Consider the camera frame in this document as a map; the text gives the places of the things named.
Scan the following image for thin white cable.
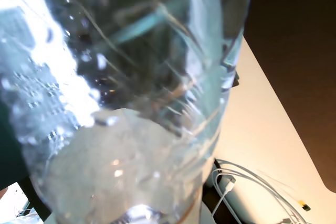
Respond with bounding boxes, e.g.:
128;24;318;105
214;158;312;224

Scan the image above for thin wire with yellow connector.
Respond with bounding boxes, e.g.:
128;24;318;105
257;170;312;212

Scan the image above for white charging cable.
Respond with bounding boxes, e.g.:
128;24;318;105
211;168;238;217

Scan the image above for silver flat device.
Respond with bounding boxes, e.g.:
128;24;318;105
203;173;254;222

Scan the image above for clear plastic water bottle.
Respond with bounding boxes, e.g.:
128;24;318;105
0;0;255;224

